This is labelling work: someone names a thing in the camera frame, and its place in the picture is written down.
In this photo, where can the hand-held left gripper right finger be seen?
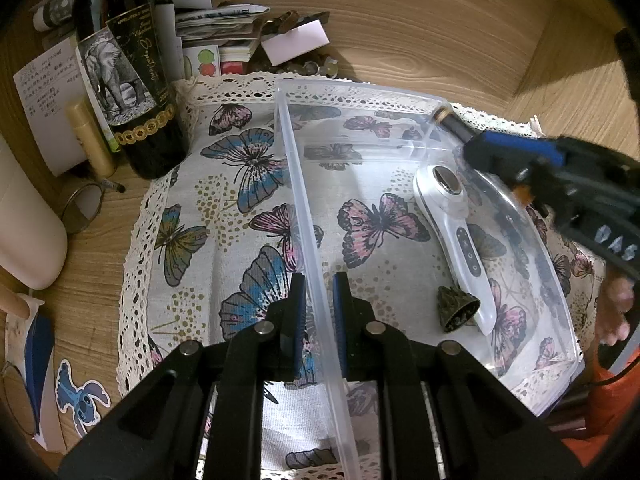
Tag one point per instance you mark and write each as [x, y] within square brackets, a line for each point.
[341, 327]

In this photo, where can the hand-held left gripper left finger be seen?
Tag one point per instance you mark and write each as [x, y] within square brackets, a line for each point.
[298, 322]

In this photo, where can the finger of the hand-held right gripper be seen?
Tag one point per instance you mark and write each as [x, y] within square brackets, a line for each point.
[520, 147]

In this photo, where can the black pen with gold tip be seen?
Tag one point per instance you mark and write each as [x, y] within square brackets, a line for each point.
[450, 119]

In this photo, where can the clear plastic storage box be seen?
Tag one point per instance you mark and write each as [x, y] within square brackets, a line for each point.
[400, 220]

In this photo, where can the person's right hand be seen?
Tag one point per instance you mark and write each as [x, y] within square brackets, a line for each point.
[616, 310]

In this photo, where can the white handheld massager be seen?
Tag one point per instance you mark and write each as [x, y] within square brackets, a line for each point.
[462, 240]

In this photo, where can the small bronze bell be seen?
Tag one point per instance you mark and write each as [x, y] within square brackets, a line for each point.
[457, 310]

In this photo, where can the butterfly print lace tablecloth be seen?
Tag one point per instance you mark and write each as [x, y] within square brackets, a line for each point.
[220, 200]

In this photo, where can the orange clothing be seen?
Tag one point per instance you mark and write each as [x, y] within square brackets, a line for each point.
[607, 410]

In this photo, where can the small black marker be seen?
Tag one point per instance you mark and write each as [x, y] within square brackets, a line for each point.
[112, 185]

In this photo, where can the blue cartoon sticker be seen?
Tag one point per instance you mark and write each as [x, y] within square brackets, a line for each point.
[80, 400]

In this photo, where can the pile of small metal trinkets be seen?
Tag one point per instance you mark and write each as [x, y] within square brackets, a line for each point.
[300, 62]

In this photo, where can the dark wine bottle elephant label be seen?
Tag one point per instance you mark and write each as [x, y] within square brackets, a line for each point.
[145, 125]

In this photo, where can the blue and white booklet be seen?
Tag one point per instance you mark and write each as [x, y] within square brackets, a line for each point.
[37, 360]

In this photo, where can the gold cosmetic tube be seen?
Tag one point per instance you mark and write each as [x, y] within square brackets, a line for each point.
[92, 140]

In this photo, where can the green and red sticker sheet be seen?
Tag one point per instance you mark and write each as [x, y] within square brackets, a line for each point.
[202, 60]

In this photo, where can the white rounded cylinder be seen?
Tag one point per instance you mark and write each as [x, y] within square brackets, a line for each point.
[27, 230]

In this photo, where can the stack of papers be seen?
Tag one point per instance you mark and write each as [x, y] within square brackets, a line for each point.
[215, 15]

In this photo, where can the handwritten white note paper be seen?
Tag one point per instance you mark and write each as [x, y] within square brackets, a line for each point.
[45, 95]

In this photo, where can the rolled dotted paper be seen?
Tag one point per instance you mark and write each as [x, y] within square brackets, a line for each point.
[57, 7]

